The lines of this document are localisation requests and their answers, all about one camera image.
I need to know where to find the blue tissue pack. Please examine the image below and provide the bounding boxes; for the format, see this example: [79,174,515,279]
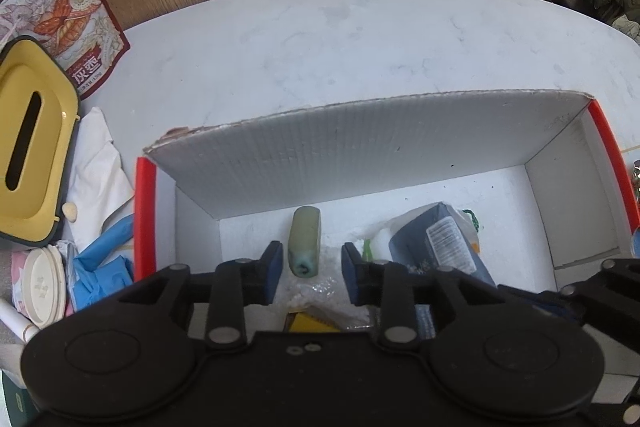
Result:
[387,202,499,339]

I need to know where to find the white plastic bag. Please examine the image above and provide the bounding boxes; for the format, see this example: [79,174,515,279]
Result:
[280,207,481,324]

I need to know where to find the dark green box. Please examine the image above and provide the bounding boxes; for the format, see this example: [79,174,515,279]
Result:
[0,372,41,427]

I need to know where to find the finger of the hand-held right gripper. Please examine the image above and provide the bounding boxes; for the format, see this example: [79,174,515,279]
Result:
[589,399,640,427]
[499,258,640,343]

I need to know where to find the pale green tube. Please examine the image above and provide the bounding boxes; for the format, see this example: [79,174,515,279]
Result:
[287,206,322,279]

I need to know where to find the yellow and grey tissue box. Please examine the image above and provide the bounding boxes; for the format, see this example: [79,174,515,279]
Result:
[0,36,82,248]

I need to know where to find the red snack bag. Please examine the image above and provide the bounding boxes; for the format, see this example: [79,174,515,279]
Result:
[0,0,132,100]

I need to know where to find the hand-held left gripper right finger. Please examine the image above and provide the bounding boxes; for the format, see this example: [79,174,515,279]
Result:
[341,243,501,352]

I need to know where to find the red and white cardboard box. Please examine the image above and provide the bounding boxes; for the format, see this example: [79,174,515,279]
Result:
[134,89,640,304]

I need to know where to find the white tissue paper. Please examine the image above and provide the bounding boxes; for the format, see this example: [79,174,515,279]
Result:
[65,107,136,253]

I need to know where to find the blue gloves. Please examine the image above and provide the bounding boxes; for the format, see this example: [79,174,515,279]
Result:
[72,213,136,314]

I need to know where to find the white tube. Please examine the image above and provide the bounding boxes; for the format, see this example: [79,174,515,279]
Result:
[0,297,41,344]

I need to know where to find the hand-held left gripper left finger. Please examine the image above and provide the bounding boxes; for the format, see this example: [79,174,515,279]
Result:
[117,241,284,352]

